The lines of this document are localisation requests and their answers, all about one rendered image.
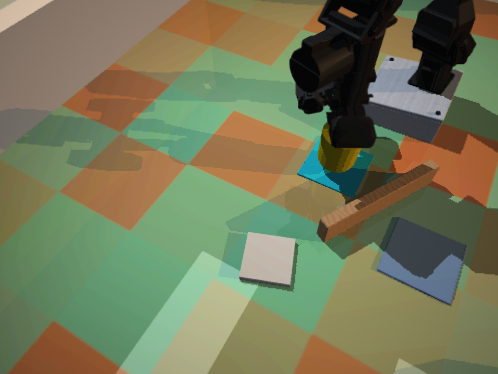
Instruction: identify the brown wooden bar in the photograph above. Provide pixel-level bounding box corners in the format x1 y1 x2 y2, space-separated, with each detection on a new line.
316 160 440 242

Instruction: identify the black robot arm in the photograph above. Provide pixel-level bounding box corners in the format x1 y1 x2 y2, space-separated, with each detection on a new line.
289 0 476 114

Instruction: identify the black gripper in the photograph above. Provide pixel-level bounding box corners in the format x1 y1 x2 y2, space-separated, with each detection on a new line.
326 66 377 148

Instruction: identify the yellow cup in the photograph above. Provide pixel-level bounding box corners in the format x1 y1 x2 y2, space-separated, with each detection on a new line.
317 122 361 173

